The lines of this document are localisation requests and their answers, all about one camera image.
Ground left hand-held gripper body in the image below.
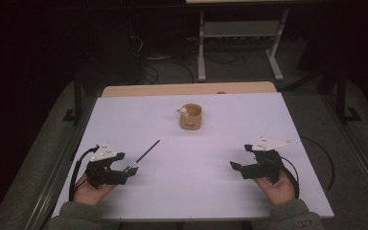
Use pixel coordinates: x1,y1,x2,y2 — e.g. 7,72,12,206
85,141,129,190

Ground grey metal desk frame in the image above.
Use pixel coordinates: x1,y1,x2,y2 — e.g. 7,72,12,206
196,8,290,83

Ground thin black floor cable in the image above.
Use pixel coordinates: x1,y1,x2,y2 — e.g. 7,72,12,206
300,136,336,193

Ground black metal stand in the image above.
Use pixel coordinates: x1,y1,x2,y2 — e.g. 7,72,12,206
62,72,84,125

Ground person's right hand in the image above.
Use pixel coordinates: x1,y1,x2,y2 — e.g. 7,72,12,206
253,172,297,206

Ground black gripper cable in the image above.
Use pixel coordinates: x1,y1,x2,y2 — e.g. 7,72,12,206
68,144,101,202
279,155,301,199

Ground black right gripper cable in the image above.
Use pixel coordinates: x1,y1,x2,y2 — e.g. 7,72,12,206
279,155,301,199

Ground person's left hand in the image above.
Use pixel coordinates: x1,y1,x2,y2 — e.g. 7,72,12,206
73,172,117,206

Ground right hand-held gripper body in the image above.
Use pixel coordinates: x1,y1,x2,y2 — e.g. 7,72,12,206
241,135,292,186

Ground black thin paintbrush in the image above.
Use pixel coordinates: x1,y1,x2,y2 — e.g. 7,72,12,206
124,139,161,173

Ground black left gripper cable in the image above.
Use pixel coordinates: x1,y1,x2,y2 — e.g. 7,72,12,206
68,144,101,202

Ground wooden table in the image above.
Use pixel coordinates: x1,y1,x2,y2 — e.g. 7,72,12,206
101,80,278,99

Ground tangle of black floor cables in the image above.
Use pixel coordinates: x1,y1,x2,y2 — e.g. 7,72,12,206
128,17,247,85

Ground tan round holder cup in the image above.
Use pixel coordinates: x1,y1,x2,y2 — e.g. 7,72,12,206
177,103,203,131

